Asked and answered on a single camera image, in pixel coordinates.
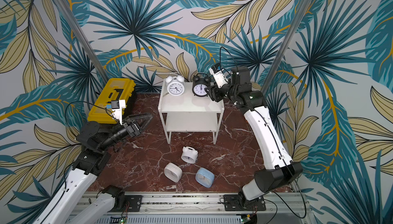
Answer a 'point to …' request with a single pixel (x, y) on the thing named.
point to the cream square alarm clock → (173, 172)
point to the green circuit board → (123, 220)
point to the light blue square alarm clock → (204, 177)
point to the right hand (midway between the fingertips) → (212, 85)
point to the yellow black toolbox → (115, 89)
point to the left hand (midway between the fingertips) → (150, 118)
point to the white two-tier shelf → (188, 112)
